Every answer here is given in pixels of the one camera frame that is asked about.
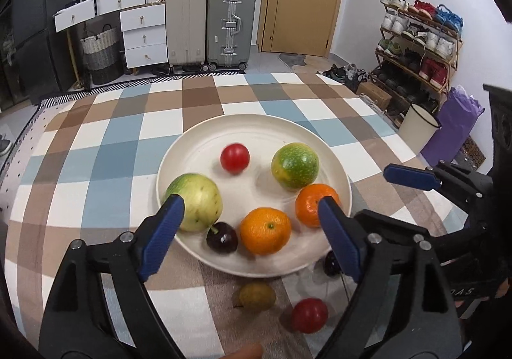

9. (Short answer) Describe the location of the dark red cherry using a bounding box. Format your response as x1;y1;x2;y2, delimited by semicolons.
323;250;345;277

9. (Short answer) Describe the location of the cream round plate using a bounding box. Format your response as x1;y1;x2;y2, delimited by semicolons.
156;114;353;279

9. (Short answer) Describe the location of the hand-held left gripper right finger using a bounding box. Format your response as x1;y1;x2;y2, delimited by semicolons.
316;196;465;359

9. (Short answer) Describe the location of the silver suitcase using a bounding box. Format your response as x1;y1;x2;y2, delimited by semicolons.
206;0;257;72

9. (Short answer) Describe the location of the red tomato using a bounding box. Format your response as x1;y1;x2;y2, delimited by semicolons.
291;298;329;334
220;143;251;174

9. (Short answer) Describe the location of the white desk with drawers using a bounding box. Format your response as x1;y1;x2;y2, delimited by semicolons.
54;0;169;71

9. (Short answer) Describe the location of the woven laundry basket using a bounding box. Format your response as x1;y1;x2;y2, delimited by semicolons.
79;24;123;85

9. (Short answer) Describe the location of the wooden shoe rack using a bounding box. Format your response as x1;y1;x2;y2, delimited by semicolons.
368;3;465;127

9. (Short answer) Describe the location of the white enamel bucket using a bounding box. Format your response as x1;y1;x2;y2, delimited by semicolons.
398;103;442;153

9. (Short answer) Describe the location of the brown patterned doormat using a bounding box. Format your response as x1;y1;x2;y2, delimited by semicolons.
454;135;486;171

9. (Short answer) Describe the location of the green mottled round fruit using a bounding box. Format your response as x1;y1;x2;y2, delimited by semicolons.
271;143;320;190

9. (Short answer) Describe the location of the brown longan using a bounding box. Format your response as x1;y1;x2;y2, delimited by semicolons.
234;281;276;312

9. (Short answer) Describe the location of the purple bag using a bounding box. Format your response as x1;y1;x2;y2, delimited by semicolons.
420;86;484;167

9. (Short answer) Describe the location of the pile of dark shoes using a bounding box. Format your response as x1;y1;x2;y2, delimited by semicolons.
322;63;369;93

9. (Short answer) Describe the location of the person's left hand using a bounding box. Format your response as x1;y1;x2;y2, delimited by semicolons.
226;344;264;359

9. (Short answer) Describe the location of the pale yellow-green round fruit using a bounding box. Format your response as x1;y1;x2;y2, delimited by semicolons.
164;174;223;233

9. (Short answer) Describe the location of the grey floor mat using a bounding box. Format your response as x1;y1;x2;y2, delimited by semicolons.
279;53;308;67

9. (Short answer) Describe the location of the dark plum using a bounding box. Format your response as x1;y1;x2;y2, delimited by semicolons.
206;222;239;253

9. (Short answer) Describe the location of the beige suitcase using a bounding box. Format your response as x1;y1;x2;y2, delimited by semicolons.
165;0;209;72

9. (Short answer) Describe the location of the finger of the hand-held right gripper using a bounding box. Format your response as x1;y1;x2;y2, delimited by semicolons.
383;164;495;216
354;209;475;264

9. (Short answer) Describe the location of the shoe rack with shoes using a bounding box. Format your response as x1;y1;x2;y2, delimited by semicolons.
370;0;465;123

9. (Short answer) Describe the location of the small cardboard box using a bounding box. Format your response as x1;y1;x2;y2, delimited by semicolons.
356;81;393;109

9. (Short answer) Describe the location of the wooden door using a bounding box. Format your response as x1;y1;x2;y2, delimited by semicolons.
256;0;350;57

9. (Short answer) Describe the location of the dark grey refrigerator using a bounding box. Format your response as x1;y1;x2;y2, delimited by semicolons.
8;0;76;97

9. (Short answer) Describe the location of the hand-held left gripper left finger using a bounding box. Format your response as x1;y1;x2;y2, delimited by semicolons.
39;194;187;359

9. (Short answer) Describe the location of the orange mandarin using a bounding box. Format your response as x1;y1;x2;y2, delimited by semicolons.
295;184;340;228
240;207;292;256

